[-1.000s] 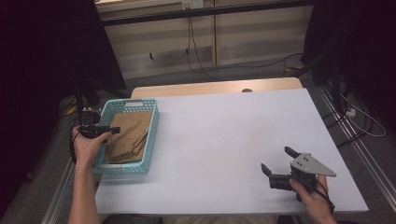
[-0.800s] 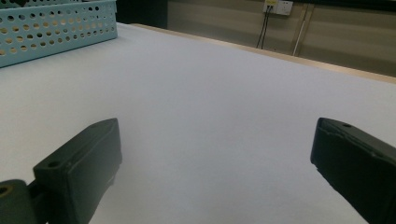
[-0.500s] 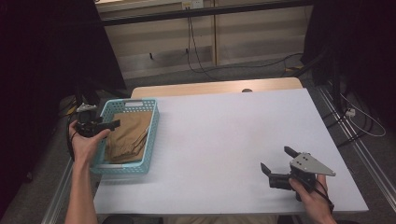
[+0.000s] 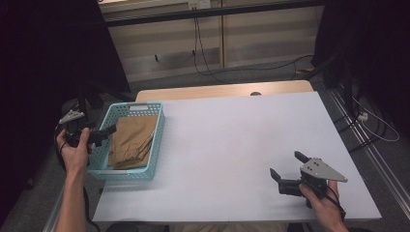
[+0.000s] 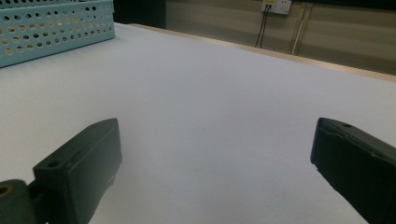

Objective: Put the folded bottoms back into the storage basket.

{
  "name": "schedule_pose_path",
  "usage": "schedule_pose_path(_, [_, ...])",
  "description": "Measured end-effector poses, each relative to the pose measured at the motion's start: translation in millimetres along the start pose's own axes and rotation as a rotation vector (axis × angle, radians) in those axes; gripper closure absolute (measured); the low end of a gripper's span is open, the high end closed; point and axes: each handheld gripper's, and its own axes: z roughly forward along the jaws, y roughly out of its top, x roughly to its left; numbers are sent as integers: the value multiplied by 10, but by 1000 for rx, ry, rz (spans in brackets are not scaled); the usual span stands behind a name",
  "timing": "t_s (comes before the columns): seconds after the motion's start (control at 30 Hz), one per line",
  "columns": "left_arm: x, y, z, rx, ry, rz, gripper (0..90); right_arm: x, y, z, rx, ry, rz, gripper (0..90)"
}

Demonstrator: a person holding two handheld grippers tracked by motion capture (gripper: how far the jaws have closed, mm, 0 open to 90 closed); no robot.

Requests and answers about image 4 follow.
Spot person's right hand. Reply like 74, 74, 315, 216
298, 180, 346, 227

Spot person's left hand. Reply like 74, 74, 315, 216
55, 127, 94, 177

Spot black horizontal bar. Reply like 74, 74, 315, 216
102, 0, 326, 29

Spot beige wooden cabinet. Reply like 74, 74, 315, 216
106, 5, 324, 83

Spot white table cover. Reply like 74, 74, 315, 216
92, 91, 383, 225

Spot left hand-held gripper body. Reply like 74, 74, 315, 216
58, 109, 104, 148

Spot black curtain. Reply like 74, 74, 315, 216
312, 0, 410, 136

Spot light blue plastic basket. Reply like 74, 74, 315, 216
86, 101, 166, 183

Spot black metal stand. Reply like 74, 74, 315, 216
75, 81, 134, 130

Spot black thin floor cable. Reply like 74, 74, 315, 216
333, 110, 390, 154

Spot white wall socket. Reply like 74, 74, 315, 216
188, 0, 213, 11

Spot white cable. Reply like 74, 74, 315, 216
351, 96, 401, 143

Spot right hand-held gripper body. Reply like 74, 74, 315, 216
278, 157, 349, 209

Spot black hanging floor cable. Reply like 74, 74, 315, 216
192, 15, 315, 85

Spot tan pants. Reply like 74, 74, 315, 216
107, 115, 160, 171

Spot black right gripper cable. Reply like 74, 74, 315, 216
324, 184, 348, 223

